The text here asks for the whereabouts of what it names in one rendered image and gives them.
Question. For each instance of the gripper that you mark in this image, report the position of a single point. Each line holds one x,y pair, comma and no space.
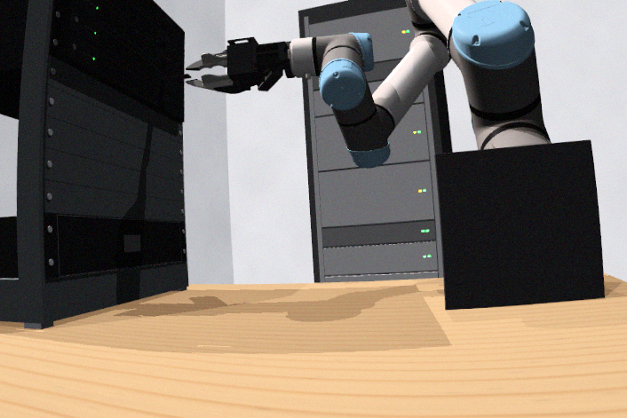
243,59

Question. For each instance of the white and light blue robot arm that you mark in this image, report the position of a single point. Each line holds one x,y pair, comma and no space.
495,52

